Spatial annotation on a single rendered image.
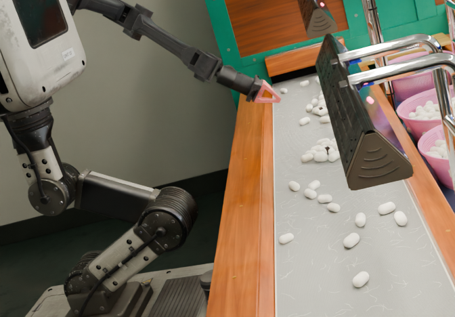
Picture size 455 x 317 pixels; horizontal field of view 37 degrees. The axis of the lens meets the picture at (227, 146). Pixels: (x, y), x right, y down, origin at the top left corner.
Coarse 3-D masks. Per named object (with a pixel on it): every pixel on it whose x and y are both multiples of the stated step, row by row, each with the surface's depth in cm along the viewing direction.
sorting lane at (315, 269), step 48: (288, 96) 239; (288, 144) 193; (288, 192) 162; (336, 192) 154; (384, 192) 147; (336, 240) 134; (384, 240) 129; (432, 240) 124; (288, 288) 123; (336, 288) 118; (384, 288) 114; (432, 288) 110
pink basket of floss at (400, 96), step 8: (408, 56) 234; (424, 72) 210; (448, 72) 214; (392, 80) 215; (408, 80) 212; (416, 80) 212; (424, 80) 211; (432, 80) 212; (448, 80) 216; (400, 88) 216; (408, 88) 214; (416, 88) 213; (424, 88) 213; (432, 88) 214; (400, 96) 218; (408, 96) 216
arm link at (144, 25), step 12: (144, 12) 222; (144, 24) 219; (132, 36) 223; (156, 36) 215; (168, 36) 212; (168, 48) 211; (180, 48) 208; (192, 48) 204; (192, 60) 204; (204, 60) 201; (216, 60) 202; (204, 72) 202
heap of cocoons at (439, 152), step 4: (440, 140) 164; (444, 140) 164; (436, 144) 164; (440, 144) 163; (444, 144) 162; (432, 148) 162; (436, 148) 161; (440, 148) 160; (444, 148) 161; (428, 152) 160; (432, 152) 160; (436, 152) 159; (440, 152) 158; (444, 152) 158; (436, 156) 156; (440, 156) 156; (444, 156) 157
